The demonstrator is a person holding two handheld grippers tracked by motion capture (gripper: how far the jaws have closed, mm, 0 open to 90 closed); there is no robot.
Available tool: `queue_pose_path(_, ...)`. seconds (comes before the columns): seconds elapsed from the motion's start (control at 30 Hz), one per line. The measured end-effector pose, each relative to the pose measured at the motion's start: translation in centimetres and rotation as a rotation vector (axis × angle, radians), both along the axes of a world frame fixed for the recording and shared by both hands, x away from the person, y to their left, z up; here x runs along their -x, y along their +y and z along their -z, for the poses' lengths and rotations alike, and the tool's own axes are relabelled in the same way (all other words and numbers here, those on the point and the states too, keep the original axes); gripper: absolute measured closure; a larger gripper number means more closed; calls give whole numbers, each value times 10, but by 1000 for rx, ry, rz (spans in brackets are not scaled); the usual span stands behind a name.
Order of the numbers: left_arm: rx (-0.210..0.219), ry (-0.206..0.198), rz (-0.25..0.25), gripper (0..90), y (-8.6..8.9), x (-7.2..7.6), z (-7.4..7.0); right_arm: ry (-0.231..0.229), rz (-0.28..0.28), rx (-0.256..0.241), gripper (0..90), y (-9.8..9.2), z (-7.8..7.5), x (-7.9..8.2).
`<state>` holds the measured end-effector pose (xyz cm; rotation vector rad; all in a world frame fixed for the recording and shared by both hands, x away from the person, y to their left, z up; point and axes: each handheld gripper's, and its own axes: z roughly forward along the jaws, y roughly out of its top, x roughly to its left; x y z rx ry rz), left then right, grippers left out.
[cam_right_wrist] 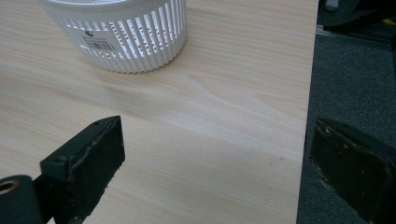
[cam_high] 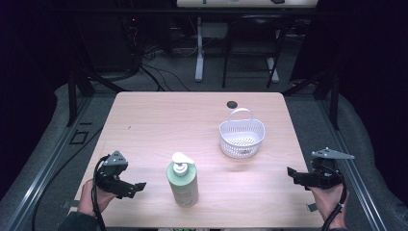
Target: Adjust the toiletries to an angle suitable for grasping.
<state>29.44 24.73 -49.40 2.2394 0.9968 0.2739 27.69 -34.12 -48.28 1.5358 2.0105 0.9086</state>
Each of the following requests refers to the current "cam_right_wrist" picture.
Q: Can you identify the white slotted plastic basket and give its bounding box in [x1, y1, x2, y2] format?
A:
[39, 0, 188, 75]

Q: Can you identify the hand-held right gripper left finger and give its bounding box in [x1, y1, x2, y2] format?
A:
[33, 115, 126, 224]

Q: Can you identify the dark chair base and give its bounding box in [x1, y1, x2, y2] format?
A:
[318, 0, 396, 34]

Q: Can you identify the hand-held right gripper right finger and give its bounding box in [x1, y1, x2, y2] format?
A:
[309, 118, 396, 224]

